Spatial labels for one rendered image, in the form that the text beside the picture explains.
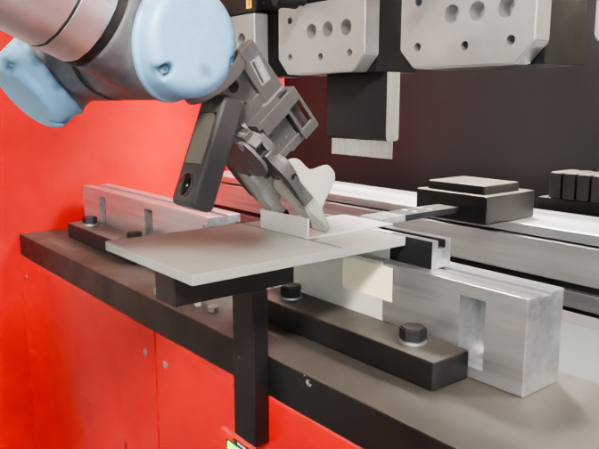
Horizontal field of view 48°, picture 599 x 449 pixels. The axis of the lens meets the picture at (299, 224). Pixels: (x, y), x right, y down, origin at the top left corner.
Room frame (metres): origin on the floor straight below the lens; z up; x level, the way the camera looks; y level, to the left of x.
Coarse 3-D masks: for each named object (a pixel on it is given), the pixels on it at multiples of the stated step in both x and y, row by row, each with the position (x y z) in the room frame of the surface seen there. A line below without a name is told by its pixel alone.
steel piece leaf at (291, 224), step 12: (264, 216) 0.76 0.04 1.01; (276, 216) 0.74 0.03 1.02; (288, 216) 0.73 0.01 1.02; (264, 228) 0.76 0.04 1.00; (276, 228) 0.74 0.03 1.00; (288, 228) 0.73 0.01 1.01; (300, 228) 0.71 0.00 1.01; (336, 228) 0.75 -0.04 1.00; (348, 228) 0.75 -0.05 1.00; (360, 228) 0.75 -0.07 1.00; (372, 228) 0.76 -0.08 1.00
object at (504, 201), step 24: (432, 192) 0.93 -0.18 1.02; (456, 192) 0.90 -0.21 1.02; (480, 192) 0.88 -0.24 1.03; (504, 192) 0.90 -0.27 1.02; (528, 192) 0.92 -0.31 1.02; (360, 216) 0.83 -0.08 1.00; (384, 216) 0.81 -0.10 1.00; (408, 216) 0.83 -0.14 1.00; (456, 216) 0.90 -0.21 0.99; (480, 216) 0.87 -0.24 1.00; (504, 216) 0.88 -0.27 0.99; (528, 216) 0.92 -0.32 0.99
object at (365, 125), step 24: (384, 72) 0.75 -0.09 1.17; (336, 96) 0.82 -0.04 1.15; (360, 96) 0.78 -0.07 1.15; (384, 96) 0.75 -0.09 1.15; (336, 120) 0.82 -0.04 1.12; (360, 120) 0.78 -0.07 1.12; (384, 120) 0.75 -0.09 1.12; (336, 144) 0.83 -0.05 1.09; (360, 144) 0.80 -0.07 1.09; (384, 144) 0.77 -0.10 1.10
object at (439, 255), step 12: (384, 228) 0.77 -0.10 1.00; (396, 228) 0.76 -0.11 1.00; (408, 240) 0.72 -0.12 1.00; (420, 240) 0.70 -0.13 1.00; (432, 240) 0.70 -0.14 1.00; (444, 240) 0.70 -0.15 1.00; (396, 252) 0.73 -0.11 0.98; (408, 252) 0.71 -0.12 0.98; (420, 252) 0.70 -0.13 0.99; (432, 252) 0.69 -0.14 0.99; (444, 252) 0.70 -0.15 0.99; (420, 264) 0.70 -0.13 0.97; (432, 264) 0.69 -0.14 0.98; (444, 264) 0.70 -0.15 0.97
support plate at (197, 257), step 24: (120, 240) 0.70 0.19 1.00; (144, 240) 0.70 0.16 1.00; (168, 240) 0.70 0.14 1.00; (192, 240) 0.70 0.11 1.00; (216, 240) 0.70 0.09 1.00; (240, 240) 0.70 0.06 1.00; (264, 240) 0.70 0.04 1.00; (288, 240) 0.70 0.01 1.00; (336, 240) 0.70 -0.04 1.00; (360, 240) 0.70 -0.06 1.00; (384, 240) 0.70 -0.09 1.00; (144, 264) 0.62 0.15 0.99; (168, 264) 0.59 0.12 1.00; (192, 264) 0.59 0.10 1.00; (216, 264) 0.59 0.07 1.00; (240, 264) 0.59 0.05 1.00; (264, 264) 0.60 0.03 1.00; (288, 264) 0.62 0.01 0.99
